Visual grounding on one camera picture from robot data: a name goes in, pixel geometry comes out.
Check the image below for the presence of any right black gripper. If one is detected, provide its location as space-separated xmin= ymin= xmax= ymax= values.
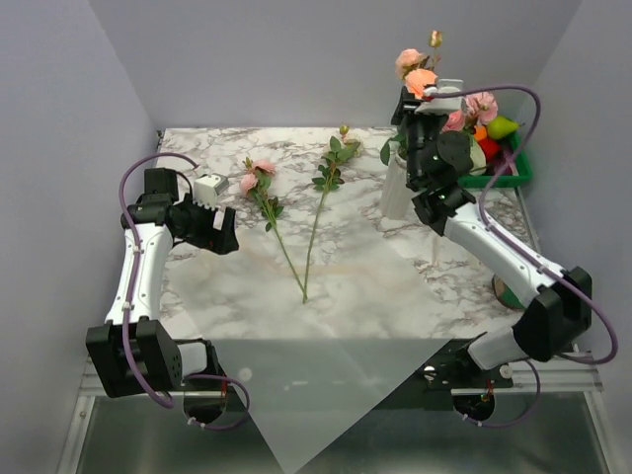
xmin=390 ymin=85 xmax=448 ymax=186

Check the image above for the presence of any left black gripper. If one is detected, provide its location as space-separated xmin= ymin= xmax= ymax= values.
xmin=176 ymin=193 xmax=239 ymax=254

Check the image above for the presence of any pink bud flower stem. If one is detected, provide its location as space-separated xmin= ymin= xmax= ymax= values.
xmin=380 ymin=31 xmax=443 ymax=165

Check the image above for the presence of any pink rose stem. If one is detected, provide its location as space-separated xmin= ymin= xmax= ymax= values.
xmin=442 ymin=92 xmax=499 ymax=132

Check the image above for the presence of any pink flower bouquet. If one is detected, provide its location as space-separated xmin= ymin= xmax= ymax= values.
xmin=240 ymin=157 xmax=306 ymax=295

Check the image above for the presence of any green leafy stem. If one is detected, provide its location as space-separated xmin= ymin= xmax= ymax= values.
xmin=302 ymin=123 xmax=361 ymax=304

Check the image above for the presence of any white wrapping paper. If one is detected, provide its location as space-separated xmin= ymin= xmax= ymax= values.
xmin=168 ymin=229 xmax=443 ymax=473

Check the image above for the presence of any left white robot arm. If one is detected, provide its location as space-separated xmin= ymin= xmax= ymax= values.
xmin=86 ymin=168 xmax=239 ymax=398

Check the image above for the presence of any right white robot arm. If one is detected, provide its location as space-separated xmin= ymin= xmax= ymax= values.
xmin=391 ymin=85 xmax=593 ymax=387

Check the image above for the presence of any white ribbed vase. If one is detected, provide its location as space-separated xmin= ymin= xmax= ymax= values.
xmin=378 ymin=152 xmax=413 ymax=220

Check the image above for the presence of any orange toy fruit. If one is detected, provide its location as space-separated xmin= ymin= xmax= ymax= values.
xmin=473 ymin=125 xmax=488 ymax=142

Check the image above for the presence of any green toy cabbage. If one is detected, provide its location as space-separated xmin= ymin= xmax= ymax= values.
xmin=469 ymin=140 xmax=487 ymax=176

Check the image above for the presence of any red toy pepper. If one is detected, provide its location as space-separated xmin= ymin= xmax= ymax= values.
xmin=478 ymin=137 xmax=503 ymax=163

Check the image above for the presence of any green toy pear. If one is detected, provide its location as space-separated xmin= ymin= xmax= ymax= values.
xmin=486 ymin=116 xmax=522 ymax=140

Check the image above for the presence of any purple toy eggplant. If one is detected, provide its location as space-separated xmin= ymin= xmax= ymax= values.
xmin=493 ymin=150 xmax=519 ymax=177

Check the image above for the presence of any green plastic tray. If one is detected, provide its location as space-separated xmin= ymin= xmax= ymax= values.
xmin=459 ymin=132 xmax=532 ymax=189

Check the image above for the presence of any green tape roll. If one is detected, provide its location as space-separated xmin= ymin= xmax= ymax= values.
xmin=492 ymin=275 xmax=524 ymax=310

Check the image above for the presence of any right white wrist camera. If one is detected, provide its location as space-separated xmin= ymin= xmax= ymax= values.
xmin=414 ymin=79 xmax=464 ymax=116

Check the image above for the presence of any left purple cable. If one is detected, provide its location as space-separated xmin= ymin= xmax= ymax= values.
xmin=119 ymin=152 xmax=252 ymax=431

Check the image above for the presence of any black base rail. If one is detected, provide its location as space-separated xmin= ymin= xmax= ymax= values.
xmin=162 ymin=338 xmax=577 ymax=414

